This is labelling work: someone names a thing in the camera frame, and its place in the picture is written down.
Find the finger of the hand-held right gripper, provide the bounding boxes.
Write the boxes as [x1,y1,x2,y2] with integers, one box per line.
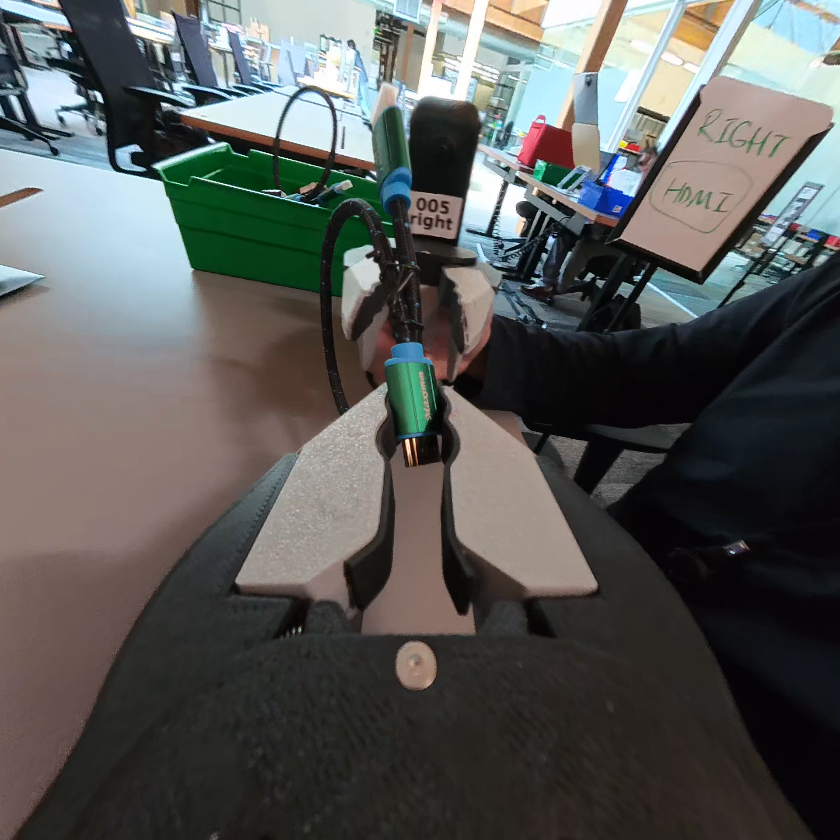
[341,244,398,342]
[438,261,503,367]

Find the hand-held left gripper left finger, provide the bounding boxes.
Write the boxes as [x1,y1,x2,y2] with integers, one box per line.
[235,382,398,611]

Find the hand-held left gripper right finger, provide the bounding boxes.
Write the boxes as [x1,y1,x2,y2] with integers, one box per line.
[441,387,599,614]

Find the black braided cable green plugs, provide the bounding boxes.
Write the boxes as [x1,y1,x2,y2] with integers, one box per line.
[271,85,340,198]
[318,82,442,469]

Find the green storage bin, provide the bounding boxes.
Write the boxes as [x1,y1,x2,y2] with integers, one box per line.
[153,141,396,296]

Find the person's right forearm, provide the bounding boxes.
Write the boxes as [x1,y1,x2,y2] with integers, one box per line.
[459,262,840,434]

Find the person's right hand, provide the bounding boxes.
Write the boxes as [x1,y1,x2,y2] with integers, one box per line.
[364,282,494,389]

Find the red bag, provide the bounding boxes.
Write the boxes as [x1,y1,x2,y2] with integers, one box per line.
[517,115,577,169]

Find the long white table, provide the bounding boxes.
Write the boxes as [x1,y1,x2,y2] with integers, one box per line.
[178,82,382,173]

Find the black office chair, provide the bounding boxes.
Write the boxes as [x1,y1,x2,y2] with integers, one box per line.
[58,0,214,177]
[172,10,250,99]

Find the white handwritten sign board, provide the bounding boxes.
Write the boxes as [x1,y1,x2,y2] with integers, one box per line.
[577,75,836,332]

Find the silver plug grey cable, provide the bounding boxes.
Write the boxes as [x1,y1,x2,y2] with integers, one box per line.
[298,178,355,207]

